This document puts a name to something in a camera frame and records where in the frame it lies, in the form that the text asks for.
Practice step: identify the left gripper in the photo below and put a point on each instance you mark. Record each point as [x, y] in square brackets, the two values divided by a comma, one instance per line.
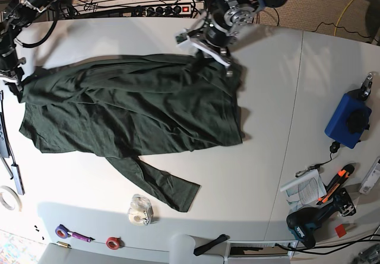
[210, 36]

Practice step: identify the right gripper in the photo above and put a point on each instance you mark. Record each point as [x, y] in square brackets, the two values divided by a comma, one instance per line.
[11, 70]

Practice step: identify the dark green t-shirt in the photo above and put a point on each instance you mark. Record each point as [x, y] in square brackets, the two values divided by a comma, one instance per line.
[126, 107]

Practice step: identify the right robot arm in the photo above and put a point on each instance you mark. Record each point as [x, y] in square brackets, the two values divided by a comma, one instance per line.
[19, 14]

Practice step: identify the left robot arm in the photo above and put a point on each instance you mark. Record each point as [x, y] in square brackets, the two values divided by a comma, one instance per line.
[244, 10]

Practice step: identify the black power strip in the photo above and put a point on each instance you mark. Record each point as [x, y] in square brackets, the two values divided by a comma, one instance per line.
[163, 11]

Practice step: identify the white tape roll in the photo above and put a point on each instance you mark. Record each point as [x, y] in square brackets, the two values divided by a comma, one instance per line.
[9, 199]

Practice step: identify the silver carabiner clip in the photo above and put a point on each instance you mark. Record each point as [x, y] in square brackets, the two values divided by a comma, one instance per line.
[308, 169]

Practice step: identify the blue plastic box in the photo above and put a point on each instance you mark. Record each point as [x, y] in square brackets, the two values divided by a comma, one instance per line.
[350, 119]

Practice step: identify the white paper manual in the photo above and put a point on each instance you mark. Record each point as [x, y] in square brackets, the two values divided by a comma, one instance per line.
[303, 190]

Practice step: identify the purple tape roll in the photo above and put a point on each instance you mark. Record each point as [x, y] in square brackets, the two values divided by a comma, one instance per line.
[62, 232]

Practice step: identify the metal clamp tool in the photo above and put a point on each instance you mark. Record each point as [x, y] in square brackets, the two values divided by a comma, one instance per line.
[366, 87]

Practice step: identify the brass small cylinder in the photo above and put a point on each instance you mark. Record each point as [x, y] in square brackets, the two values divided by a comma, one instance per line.
[62, 244]

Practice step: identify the orange black utility knife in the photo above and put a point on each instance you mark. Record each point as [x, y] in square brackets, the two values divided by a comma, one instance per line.
[336, 183]

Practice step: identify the red tape roll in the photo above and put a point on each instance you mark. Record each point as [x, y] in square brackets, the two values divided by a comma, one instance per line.
[113, 243]

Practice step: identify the red square sticker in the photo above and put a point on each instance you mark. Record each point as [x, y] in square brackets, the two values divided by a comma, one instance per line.
[340, 230]

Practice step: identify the black cordless drill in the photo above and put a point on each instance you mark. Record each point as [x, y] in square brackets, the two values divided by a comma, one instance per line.
[305, 221]

